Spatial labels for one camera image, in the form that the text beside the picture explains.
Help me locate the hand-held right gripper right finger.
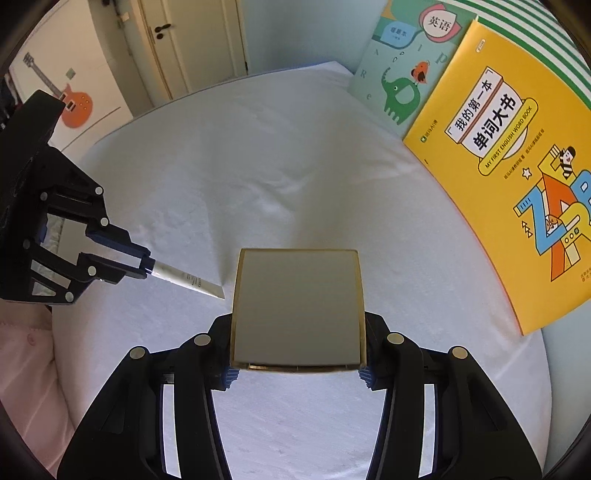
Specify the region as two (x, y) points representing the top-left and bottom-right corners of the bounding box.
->
(358, 311), (543, 480)

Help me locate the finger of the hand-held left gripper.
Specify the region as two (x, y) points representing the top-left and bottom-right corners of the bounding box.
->
(22, 240), (156, 305)
(39, 164), (154, 264)

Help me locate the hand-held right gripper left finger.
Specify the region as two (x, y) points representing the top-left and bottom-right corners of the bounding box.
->
(56, 314), (238, 480)

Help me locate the grey square box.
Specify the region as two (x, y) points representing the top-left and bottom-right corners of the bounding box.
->
(229, 248), (368, 372)

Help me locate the pink clothing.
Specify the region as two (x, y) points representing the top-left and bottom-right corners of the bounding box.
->
(0, 307), (77, 467)

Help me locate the yellow book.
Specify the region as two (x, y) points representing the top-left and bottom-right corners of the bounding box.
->
(403, 18), (591, 337)

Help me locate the white bed mattress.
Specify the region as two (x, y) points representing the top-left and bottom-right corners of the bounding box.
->
(46, 60), (555, 480)

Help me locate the cream door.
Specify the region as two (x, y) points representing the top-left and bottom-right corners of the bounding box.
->
(139, 0), (247, 100)

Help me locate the green elephant book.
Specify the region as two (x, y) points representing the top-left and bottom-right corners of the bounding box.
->
(347, 0), (476, 138)

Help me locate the green striped book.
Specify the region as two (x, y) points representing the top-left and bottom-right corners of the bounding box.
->
(443, 0), (591, 112)

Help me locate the orange guitar wall sticker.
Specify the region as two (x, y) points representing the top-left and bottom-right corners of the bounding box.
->
(22, 52), (95, 130)

